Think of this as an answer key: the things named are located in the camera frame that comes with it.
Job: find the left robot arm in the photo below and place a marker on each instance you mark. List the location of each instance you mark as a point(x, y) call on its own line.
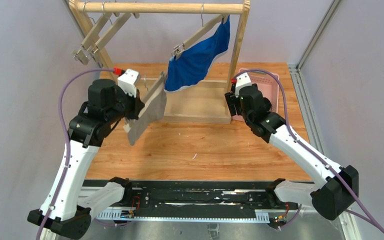
point(63, 212)

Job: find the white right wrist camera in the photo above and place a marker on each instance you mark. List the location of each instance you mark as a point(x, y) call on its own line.
point(239, 82)

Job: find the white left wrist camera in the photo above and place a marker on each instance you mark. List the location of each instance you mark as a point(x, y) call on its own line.
point(127, 82)

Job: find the wooden clip hanger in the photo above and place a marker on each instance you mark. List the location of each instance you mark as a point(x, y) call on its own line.
point(109, 33)
point(90, 29)

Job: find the empty wooden clip hanger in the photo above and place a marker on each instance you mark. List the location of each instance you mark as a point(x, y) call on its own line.
point(90, 29)

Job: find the wooden hanger with blue underwear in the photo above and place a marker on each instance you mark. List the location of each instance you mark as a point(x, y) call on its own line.
point(205, 28)

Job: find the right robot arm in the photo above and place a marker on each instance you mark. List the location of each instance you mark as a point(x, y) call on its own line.
point(333, 188)

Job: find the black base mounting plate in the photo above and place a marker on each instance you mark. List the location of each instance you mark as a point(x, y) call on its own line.
point(206, 201)

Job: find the wooden hanger with grey underwear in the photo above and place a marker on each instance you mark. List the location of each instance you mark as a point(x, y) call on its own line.
point(155, 100)

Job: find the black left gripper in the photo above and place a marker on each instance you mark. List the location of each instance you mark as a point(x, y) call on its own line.
point(137, 104)

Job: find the pink plastic basket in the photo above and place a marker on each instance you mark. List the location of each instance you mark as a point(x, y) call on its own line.
point(268, 86)

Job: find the wooden clothes rack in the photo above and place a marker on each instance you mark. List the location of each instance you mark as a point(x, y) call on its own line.
point(199, 104)

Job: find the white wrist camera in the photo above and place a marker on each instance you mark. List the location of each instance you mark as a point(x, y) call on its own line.
point(127, 82)
point(239, 82)

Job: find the grey underwear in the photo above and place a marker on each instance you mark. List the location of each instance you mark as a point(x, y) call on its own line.
point(135, 128)

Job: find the blue underwear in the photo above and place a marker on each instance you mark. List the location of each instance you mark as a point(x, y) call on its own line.
point(193, 65)

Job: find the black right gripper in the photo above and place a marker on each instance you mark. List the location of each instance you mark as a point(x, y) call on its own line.
point(231, 104)

